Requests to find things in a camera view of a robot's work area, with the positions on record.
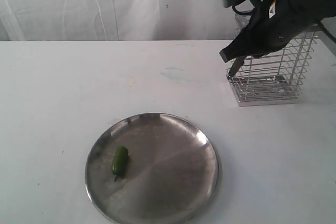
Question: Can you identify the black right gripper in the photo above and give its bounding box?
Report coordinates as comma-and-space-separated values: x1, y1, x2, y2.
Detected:
219, 0, 313, 63

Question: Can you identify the black knife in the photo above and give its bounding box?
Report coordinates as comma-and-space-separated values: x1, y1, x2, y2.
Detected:
228, 57, 245, 78

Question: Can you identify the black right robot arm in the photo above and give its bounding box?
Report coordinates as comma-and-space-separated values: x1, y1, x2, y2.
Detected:
219, 0, 335, 62

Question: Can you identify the round steel plate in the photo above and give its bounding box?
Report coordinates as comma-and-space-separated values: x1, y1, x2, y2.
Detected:
85, 113, 219, 223

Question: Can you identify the wire metal utensil holder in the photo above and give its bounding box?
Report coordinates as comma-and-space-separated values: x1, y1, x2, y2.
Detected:
227, 25, 320, 106

